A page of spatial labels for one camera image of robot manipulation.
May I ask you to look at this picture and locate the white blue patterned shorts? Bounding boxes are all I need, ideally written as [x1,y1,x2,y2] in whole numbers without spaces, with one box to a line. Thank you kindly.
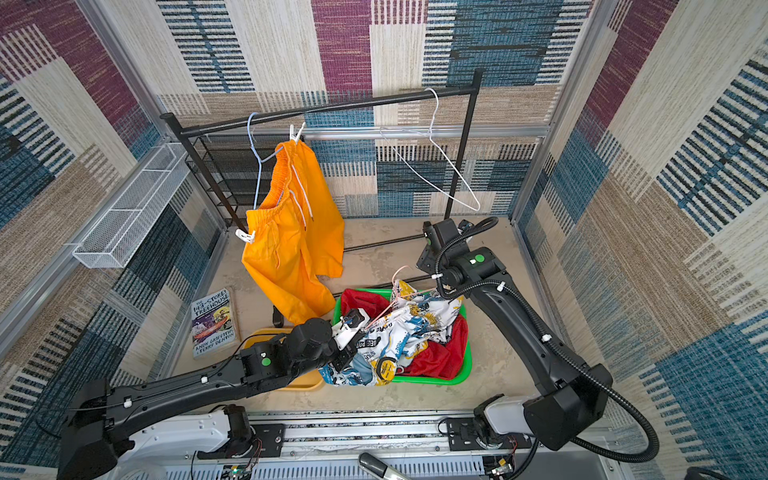
[317,278,466,388]

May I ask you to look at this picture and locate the red shorts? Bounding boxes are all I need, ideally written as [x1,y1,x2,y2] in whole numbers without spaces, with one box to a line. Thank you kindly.
[338,289,470,380]

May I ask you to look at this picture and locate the white plastic hanger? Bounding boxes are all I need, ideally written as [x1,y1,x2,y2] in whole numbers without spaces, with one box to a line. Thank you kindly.
[378,87,482,218]

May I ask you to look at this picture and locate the pink wire hanger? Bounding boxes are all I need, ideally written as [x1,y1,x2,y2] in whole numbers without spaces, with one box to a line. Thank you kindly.
[364,265,430,331]

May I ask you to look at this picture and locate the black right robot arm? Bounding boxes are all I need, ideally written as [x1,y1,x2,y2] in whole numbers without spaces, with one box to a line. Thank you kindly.
[417,217,613,450]

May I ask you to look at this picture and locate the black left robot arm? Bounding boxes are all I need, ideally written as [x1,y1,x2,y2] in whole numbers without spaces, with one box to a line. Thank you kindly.
[57,318,363,479]

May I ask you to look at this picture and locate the white clothespin on orange shorts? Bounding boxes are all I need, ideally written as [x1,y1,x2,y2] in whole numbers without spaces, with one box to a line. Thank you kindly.
[235,229,255,244]

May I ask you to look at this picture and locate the yellow plastic tray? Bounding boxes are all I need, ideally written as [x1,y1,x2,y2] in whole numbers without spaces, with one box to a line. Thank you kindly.
[242,326,328,392]

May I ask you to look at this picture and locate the green plastic basket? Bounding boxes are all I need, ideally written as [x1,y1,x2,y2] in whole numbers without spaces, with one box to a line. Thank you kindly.
[331,287,474,386]

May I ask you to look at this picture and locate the colourful book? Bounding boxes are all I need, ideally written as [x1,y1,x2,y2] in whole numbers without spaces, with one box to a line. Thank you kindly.
[190,288,240,359]

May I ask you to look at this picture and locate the black clothes rack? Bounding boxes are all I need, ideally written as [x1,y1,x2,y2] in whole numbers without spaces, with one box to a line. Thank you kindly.
[159,67,485,289]

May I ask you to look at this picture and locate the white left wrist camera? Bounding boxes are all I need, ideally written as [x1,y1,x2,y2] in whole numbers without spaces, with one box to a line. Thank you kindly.
[332,309,370,351]

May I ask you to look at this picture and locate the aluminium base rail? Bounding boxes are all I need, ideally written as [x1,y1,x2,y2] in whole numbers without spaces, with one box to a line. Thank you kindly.
[107,409,601,480]

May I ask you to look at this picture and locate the black corrugated cable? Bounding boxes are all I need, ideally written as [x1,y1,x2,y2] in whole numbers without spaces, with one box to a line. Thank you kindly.
[433,215,661,464]

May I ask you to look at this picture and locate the blue wire hanger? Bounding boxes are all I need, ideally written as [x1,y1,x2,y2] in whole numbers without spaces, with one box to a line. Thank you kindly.
[246,112,277,210]

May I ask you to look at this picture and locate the white wire mesh basket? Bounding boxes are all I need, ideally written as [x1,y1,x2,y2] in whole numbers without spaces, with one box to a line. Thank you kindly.
[73,142,188,269]

